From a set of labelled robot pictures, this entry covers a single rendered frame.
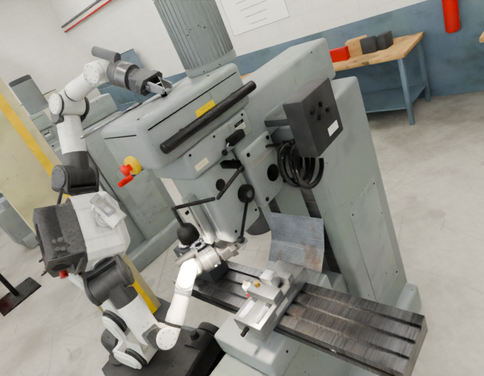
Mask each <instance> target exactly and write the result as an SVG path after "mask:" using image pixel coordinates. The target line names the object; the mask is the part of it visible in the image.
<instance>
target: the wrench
mask: <svg viewBox="0 0 484 376"><path fill-rule="evenodd" d="M141 104H142V102H140V103H138V104H137V103H136V104H134V105H132V106H131V107H129V108H128V109H127V110H125V111H123V112H121V113H120V114H118V115H116V116H114V117H113V118H112V119H110V120H108V121H106V122H105V123H103V124H101V125H99V126H98V127H97V128H94V129H93V130H91V131H89V132H88V133H86V134H84V135H83V136H81V137H80V139H84V138H85V137H88V136H89V135H90V134H92V133H94V132H96V131H97V130H99V129H100V128H103V127H104V126H105V125H107V124H109V123H111V122H112V121H114V120H115V119H118V118H119V117H120V116H122V115H124V114H126V113H127V112H129V111H131V110H132V109H135V108H136V107H138V106H140V105H141Z"/></svg>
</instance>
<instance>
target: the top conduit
mask: <svg viewBox="0 0 484 376"><path fill-rule="evenodd" d="M256 88H257V85H256V83H255V82H254V81H249V82H248V83H246V84H245V85H244V86H242V87H240V88H239V89H238V90H237V91H236V92H234V93H231V94H230V95H229V96H228V97H227V98H225V99H224V100H222V101H220V102H219V103H218V104H217V105H216V106H214V107H212V108H211V109H209V110H208V111H207V112H206V113H204V114H203V115H201V116H199V117H198V118H197V119H196V120H194V121H193V122H191V123H190V124H188V125H187V126H186V127H184V128H181V129H180V130H179V131H178V132H177V133H176V134H174V135H173V136H172V137H170V138H169V139H167V140H166V141H165V142H163V143H162V144H160V149H161V151H162V152H163V153H164V154H168V153H170V152H171V151H173V150H174V149H175V148H177V147H178V146H179V145H180V144H181V143H183V142H185V141H186V140H187V139H189V138H190V137H191V136H193V135H194V134H196V133H197V132H198V131H199V130H201V129H202V128H203V127H205V126H206V125H208V124H209V123H210V122H212V121H213V120H214V119H216V118H217V117H218V116H220V115H222V114H223V112H225V111H226V110H228V109H229V108H231V107H232V106H234V105H235V104H236V103H237V102H238V101H240V100H241V99H243V98H244V97H246V96H247V95H248V94H249V93H251V92H252V91H254V90H255V89H256Z"/></svg>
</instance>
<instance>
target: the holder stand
mask: <svg viewBox="0 0 484 376"><path fill-rule="evenodd" d="M215 243H216V242H215V241H214V242H213V244H209V243H206V242H205V241H204V239H203V238H198V240H197V241H196V242H194V243H193V244H191V245H186V246H184V245H181V243H180V242H179V244H178V245H177V246H176V247H175V248H174V249H173V251H174V252H175V254H176V255H177V257H180V256H182V255H184V254H185V253H187V252H188V251H191V250H192V249H194V248H195V249H196V250H197V252H200V251H202V250H204V249H205V248H207V247H208V246H210V245H211V246H212V248H214V244H215ZM228 268H229V266H228V264H227V262H226V261H224V260H222V259H221V265H219V266H217V267H215V268H214V269H213V270H211V271H209V272H202V273H201V275H199V276H197V278H200V279H203V280H206V281H209V282H212V283H216V282H217V280H218V279H219V278H220V277H221V276H222V275H223V274H224V273H225V271H226V270H227V269H228Z"/></svg>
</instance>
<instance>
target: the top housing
mask: <svg viewBox="0 0 484 376"><path fill-rule="evenodd" d="M172 86H173V88H172V89H168V88H167V89H166V92H167V94H168V95H167V96H165V97H163V98H162V96H161V94H156V95H155V96H153V97H152V98H150V99H149V100H147V101H145V102H143V103H142V104H141V105H140V106H138V107H136V108H135V109H132V110H131V111H129V112H127V113H126V114H124V115H122V116H120V117H119V118H118V119H115V120H114V121H112V122H111V123H109V124H107V125H105V126H104V127H103V128H101V129H100V135H101V137H102V138H103V140H104V141H105V143H106V144H107V146H108V148H109V149H110V151H111V152H112V154H113V156H114V157H115V159H116V161H117V162H118V164H119V165H120V166H121V165H125V164H124V159H125V158H126V157H128V156H132V157H134V158H135V159H137V161H138V162H139V164H140V166H141V168H142V169H164V168H165V167H167V166H168V165H169V164H170V163H172V162H173V161H174V160H176V159H177V158H178V157H179V156H181V155H182V154H183V153H184V152H186V151H187V150H189V149H190V148H191V147H193V146H194V145H195V144H196V143H197V142H199V141H200V140H202V139H203V138H205V136H207V135H208V134H209V133H211V132H212V131H214V130H215V129H216V128H217V127H218V126H220V125H221V124H222V123H224V122H225V121H227V120H228V119H229V118H230V117H231V116H233V115H234V114H235V113H237V112H238V111H240V110H241V109H242V108H243V107H244V106H246V105H247V104H248V103H249V97H248V95H247V96H246V97H244V98H243V99H241V100H240V101H238V102H237V103H236V104H235V105H234V106H232V107H231V108H229V109H228V110H226V111H225V112H223V114H222V115H220V116H218V117H217V118H216V119H214V120H213V121H212V122H210V123H209V124H208V125H206V126H205V127H203V128H202V129H201V130H199V131H198V132H197V133H196V134H194V135H193V136H191V137H190V138H189V139H187V140H186V141H185V142H183V143H181V144H180V145H179V146H178V147H177V148H175V149H174V150H173V151H171V152H170V153H168V154H164V153H163V152H162V151H161V149H160V144H162V143H163V142H165V141H166V140H167V139H169V138H170V137H172V136H173V135H174V134H176V133H177V132H178V131H179V130H180V129H181V128H184V127H186V126H187V125H188V124H190V123H191V122H193V121H194V120H196V119H197V118H198V117H199V116H201V115H203V114H204V113H206V112H207V111H208V110H209V109H211V108H212V107H214V106H216V105H217V104H218V103H219V102H220V101H222V100H224V99H225V98H227V97H228V96H229V95H230V94H231V93H234V92H236V91H237V90H238V89H239V88H240V87H242V86H244V84H243V82H242V79H241V76H240V74H239V71H238V69H237V67H236V65H235V64H234V63H228V64H225V65H224V66H222V67H220V68H218V69H215V70H213V71H211V72H208V73H207V74H204V75H201V76H198V77H195V78H188V76H187V77H185V78H184V79H182V80H180V81H178V82H177V83H176V84H173V85H172Z"/></svg>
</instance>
